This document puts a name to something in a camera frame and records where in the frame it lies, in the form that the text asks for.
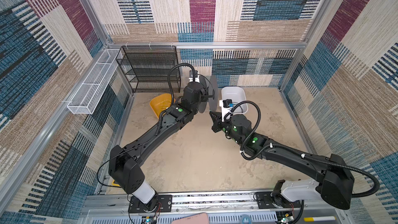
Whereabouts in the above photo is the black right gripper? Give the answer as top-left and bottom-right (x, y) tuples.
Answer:
(208, 111), (243, 145)

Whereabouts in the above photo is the grey perforated cable spool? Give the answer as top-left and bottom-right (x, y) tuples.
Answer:
(198, 74), (219, 113)

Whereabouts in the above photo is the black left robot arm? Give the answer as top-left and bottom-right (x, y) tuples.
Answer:
(106, 63), (218, 212)

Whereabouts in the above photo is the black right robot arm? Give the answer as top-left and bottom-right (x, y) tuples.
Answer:
(209, 107), (380, 210)

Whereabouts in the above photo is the white plastic tub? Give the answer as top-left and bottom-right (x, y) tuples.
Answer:
(221, 87), (246, 106)

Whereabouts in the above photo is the yellow plastic tub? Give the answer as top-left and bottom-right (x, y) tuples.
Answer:
(150, 93), (172, 118)

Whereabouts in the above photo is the pink object at bottom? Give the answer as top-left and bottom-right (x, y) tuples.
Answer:
(172, 213), (210, 224)

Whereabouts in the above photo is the yellow perforated plastic piece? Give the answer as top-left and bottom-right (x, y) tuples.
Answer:
(112, 180), (120, 188)

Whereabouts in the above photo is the yellow white marker pen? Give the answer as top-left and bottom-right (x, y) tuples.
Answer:
(303, 216), (337, 222)

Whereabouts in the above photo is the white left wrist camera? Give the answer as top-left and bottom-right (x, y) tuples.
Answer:
(189, 70), (200, 83)

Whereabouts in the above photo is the black wire mesh shelf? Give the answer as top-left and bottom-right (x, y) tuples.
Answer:
(116, 46), (179, 93)

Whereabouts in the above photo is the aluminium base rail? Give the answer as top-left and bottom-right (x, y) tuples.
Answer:
(78, 189), (354, 224)

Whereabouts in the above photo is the white wire mesh basket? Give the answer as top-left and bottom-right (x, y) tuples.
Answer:
(67, 49), (119, 115)

